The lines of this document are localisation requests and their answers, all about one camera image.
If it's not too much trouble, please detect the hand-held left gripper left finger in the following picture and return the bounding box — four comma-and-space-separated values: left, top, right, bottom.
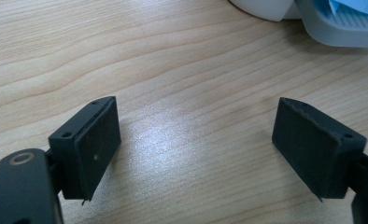
48, 95, 122, 206

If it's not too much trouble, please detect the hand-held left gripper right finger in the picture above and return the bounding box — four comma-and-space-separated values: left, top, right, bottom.
271, 96, 368, 203

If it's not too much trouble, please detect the grey plastic tray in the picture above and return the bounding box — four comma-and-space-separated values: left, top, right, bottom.
294, 0, 368, 49

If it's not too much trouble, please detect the white round container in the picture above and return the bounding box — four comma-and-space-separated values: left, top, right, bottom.
228, 0, 302, 22

